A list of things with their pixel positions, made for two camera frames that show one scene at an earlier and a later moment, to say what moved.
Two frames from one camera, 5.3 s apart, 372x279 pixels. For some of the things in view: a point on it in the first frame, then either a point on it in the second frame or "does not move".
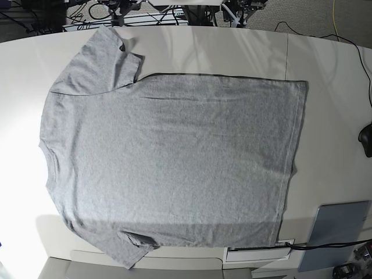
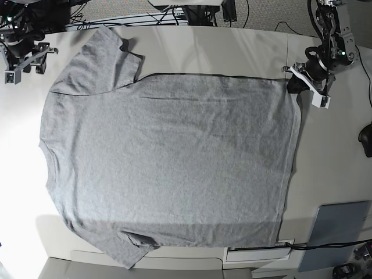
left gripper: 118,9 to 22,53
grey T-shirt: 167,160 does not move
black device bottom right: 346,271 does not move
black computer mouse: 365,136 does not move
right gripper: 238,11 to 312,72
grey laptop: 335,224 does not move
